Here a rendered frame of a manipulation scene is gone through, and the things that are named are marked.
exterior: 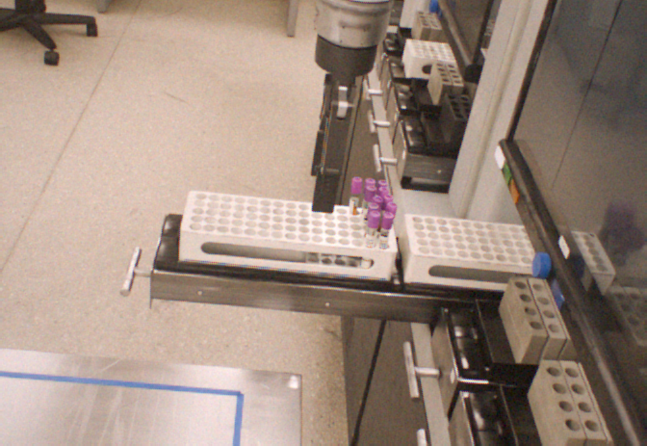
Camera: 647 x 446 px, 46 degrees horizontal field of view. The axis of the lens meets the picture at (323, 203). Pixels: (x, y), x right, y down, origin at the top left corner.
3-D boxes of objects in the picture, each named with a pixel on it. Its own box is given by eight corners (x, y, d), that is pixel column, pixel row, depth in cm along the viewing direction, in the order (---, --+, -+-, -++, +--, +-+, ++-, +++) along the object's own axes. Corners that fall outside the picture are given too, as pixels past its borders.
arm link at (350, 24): (318, -3, 85) (311, 47, 88) (399, 9, 86) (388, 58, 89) (317, -28, 93) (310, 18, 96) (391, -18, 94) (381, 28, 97)
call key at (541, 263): (538, 268, 90) (546, 248, 88) (545, 284, 87) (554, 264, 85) (529, 267, 89) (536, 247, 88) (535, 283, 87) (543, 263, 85)
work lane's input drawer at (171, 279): (585, 292, 125) (604, 249, 120) (613, 353, 114) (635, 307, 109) (135, 248, 118) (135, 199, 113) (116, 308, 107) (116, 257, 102)
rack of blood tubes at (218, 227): (383, 244, 117) (391, 211, 113) (389, 287, 108) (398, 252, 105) (187, 224, 114) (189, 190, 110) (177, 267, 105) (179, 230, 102)
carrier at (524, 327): (533, 372, 96) (548, 337, 92) (518, 371, 96) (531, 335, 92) (511, 309, 105) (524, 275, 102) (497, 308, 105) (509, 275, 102)
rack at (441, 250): (582, 265, 120) (595, 233, 116) (603, 307, 111) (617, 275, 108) (395, 246, 117) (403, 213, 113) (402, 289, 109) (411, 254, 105)
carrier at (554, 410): (569, 477, 83) (587, 440, 80) (551, 475, 83) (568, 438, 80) (542, 395, 93) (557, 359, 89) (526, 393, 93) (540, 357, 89)
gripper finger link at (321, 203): (341, 166, 98) (341, 170, 97) (332, 211, 102) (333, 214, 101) (318, 164, 98) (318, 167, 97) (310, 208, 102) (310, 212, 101)
